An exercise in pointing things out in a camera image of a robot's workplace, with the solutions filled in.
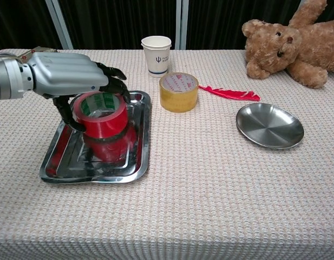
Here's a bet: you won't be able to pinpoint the red feather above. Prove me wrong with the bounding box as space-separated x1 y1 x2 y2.
198 85 261 102

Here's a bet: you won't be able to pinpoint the rectangular steel tray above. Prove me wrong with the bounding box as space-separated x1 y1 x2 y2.
39 90 152 184

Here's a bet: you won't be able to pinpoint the brown teddy bear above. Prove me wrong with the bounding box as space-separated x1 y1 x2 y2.
241 0 334 89

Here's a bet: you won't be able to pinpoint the yellow transparent tape roll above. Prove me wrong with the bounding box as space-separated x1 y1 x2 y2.
159 72 199 114

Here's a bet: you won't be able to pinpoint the beige waffle tablecloth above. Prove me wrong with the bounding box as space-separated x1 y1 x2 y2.
0 49 334 260

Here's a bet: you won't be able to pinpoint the white paper cup blue logo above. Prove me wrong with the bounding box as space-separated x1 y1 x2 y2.
141 36 172 78

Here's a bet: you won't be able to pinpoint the gold wrapped package red prints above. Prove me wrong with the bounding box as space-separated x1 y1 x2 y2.
17 46 58 59

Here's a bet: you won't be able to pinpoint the black curtain panel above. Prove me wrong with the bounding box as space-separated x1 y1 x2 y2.
58 0 179 50
0 0 61 54
186 0 334 50

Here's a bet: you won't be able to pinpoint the red tape roll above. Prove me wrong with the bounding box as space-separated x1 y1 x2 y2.
73 92 129 140

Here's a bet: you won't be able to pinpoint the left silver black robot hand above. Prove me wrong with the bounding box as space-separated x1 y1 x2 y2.
27 52 132 133

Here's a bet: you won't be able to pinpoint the grey partition post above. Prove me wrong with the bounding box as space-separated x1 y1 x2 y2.
175 0 189 50
45 0 74 50

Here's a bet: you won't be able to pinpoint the round steel plate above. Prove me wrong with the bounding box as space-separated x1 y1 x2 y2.
235 102 305 150

